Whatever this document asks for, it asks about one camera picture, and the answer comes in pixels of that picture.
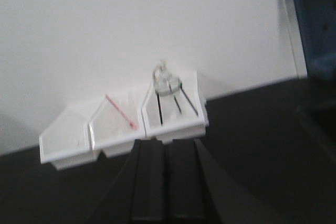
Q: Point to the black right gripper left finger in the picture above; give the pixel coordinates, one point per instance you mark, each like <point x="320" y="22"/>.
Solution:
<point x="149" y="197"/>

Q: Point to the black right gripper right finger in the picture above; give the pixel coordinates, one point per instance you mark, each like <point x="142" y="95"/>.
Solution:
<point x="188" y="199"/>

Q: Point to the middle white storage bin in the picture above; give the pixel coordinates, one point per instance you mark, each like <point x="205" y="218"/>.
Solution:
<point x="109" y="131"/>

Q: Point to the white storage bin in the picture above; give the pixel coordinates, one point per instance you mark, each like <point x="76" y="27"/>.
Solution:
<point x="109" y="131"/>
<point x="66" y="142"/>
<point x="187" y="127"/>

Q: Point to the right white storage bin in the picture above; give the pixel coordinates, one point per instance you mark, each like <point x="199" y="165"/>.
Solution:
<point x="187" y="127"/>

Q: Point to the left white storage bin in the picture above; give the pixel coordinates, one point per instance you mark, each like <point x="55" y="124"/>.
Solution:
<point x="66" y="142"/>

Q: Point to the round glass flask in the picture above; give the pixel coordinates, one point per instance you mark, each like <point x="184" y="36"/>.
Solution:
<point x="164" y="82"/>

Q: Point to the blue pegboard drying rack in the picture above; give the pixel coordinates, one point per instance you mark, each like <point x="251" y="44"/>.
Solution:
<point x="316" y="21"/>

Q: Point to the black wire tripod stand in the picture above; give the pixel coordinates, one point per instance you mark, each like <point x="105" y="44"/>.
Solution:
<point x="175" y="106"/>

